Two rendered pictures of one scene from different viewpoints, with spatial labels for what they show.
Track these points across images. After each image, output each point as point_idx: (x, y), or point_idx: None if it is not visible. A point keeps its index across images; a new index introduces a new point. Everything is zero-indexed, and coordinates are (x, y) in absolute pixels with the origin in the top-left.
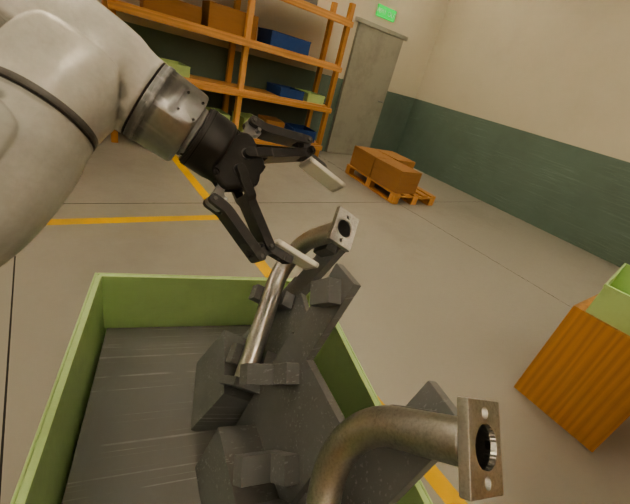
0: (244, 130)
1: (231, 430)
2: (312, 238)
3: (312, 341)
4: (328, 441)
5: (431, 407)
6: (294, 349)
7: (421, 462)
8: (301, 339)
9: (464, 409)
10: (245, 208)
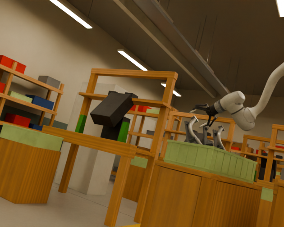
0: (208, 105)
1: None
2: (193, 123)
3: (206, 135)
4: (219, 138)
5: (214, 131)
6: (205, 139)
7: (216, 135)
8: (205, 137)
9: (222, 125)
10: (210, 118)
